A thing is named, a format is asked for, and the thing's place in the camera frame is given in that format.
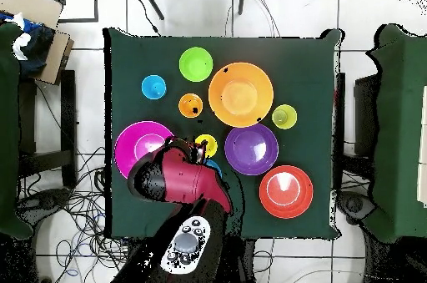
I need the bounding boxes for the yellow plastic cup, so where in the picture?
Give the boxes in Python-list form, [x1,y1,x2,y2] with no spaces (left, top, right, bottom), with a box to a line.
[194,133,219,159]

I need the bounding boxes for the small blue plastic bowl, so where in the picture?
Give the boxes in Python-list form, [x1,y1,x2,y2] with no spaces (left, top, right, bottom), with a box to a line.
[204,159,224,179]

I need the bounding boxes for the orange plastic cup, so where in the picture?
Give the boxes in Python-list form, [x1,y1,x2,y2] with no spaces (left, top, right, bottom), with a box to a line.
[177,93,204,119]

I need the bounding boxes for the purple plastic bowl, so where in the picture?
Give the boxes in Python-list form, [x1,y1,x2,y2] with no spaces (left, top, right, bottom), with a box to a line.
[224,123,279,177]

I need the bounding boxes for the large orange plastic bowl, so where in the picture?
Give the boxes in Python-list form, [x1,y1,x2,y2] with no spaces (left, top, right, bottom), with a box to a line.
[208,61,275,129]

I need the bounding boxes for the large pink plastic bowl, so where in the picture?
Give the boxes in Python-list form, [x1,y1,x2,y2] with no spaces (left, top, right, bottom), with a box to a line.
[113,119,174,179]

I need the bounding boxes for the blue plastic cup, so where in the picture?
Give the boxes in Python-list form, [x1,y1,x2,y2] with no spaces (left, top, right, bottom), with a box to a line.
[140,74,168,101]

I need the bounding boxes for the small green plastic bowl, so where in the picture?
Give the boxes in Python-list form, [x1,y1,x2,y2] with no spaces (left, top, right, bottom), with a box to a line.
[178,46,214,83]

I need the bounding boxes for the pale yellow-green plastic cup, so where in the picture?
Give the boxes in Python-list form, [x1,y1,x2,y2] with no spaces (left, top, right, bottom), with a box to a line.
[270,104,299,130]

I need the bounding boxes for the red plastic bowl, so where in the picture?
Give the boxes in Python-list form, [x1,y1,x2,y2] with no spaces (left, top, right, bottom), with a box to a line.
[259,164,314,220]

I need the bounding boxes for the dark green table cloth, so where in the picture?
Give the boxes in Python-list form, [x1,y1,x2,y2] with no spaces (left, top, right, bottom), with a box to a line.
[103,27,344,240]

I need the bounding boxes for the black wooden stool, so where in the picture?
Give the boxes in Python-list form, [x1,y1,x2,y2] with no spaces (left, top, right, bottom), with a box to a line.
[18,68,78,190]

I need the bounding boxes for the green cloth covered table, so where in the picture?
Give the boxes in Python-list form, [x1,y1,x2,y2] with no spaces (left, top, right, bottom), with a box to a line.
[364,23,427,244]
[0,22,34,240]

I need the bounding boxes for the blue and white clothes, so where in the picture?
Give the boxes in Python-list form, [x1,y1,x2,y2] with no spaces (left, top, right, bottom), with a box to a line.
[0,12,57,78]

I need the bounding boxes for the brown cardboard box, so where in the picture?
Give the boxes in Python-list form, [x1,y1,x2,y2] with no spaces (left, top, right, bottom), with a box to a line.
[0,0,75,86]

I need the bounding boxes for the tangle of floor cables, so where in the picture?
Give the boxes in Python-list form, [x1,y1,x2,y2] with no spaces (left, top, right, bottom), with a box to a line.
[16,145,129,283]

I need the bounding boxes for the black cable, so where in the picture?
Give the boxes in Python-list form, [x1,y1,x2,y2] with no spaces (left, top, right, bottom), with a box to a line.
[131,0,162,36]

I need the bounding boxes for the black metal frame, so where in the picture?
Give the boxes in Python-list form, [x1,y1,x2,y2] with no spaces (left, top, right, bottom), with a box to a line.
[48,0,100,24]

